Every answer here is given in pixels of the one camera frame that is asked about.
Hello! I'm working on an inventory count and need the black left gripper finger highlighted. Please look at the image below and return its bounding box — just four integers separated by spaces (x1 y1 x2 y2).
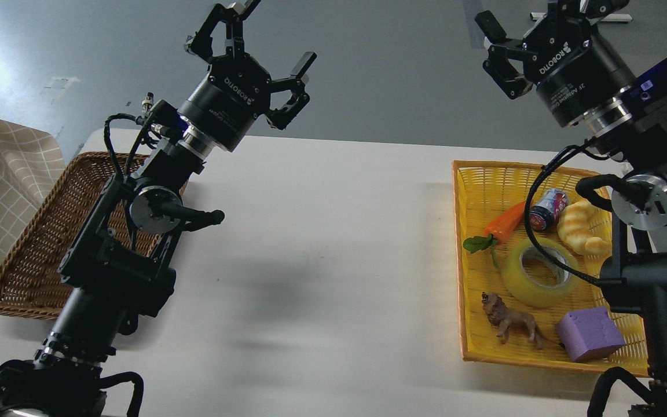
265 51 317 130
185 0 261 64

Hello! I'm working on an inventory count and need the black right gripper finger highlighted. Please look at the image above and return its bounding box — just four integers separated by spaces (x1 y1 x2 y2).
475 10 538 100
544 1 629 35

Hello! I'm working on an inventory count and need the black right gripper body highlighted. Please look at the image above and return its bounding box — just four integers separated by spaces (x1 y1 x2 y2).
522 22 636 127

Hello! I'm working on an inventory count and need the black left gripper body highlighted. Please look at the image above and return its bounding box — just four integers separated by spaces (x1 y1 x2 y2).
178 53 271 152

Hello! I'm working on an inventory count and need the yellow tape roll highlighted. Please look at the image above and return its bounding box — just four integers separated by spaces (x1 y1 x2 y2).
500 239 581 309

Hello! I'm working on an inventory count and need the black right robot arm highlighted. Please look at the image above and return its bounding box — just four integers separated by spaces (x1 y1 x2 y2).
475 1 667 416

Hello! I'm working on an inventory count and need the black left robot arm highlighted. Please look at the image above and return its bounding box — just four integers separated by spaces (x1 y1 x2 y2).
0 1 317 416

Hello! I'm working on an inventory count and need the small drink can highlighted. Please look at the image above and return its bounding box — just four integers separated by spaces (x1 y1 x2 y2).
529 188 570 232

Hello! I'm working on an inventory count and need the toy croissant bread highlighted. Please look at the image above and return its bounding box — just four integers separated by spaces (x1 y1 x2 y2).
556 199 611 256

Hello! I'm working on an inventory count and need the orange toy carrot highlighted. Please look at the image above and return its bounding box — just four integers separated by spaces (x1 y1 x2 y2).
461 200 526 270

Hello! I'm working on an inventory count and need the yellow plastic basket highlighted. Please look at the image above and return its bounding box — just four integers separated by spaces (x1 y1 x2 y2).
452 160 648 378

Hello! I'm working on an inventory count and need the brown toy lion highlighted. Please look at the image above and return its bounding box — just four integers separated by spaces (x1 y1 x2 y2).
480 291 546 349

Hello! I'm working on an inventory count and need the purple foam cube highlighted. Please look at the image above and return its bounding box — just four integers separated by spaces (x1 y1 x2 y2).
554 306 626 363

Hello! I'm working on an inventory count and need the brown wicker basket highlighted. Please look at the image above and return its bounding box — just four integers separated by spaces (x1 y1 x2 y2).
0 152 188 321

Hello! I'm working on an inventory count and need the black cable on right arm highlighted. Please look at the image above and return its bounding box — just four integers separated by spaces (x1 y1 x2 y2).
522 139 618 287

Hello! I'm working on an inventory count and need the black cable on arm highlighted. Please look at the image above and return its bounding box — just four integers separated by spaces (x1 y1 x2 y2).
104 113 160 180
522 139 618 287

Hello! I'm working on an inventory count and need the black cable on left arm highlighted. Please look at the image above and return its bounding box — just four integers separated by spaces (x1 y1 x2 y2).
104 113 160 180

